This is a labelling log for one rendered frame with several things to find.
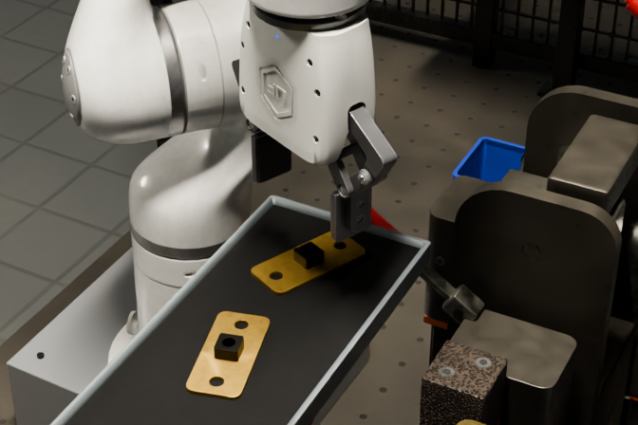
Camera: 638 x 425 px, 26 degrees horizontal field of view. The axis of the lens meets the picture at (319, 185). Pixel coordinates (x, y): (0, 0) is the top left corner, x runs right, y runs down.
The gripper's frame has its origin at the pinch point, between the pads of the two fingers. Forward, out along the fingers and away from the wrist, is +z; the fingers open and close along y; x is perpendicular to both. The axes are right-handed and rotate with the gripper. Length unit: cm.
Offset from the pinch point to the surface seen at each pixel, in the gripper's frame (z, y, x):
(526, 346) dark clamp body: 14.5, 10.3, 13.1
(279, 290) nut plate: 6.2, 1.3, -3.9
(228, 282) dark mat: 6.5, -2.1, -6.0
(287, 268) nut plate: 6.2, -0.4, -1.9
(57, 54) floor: 122, -235, 96
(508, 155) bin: 45, -43, 67
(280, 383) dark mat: 6.5, 9.0, -9.5
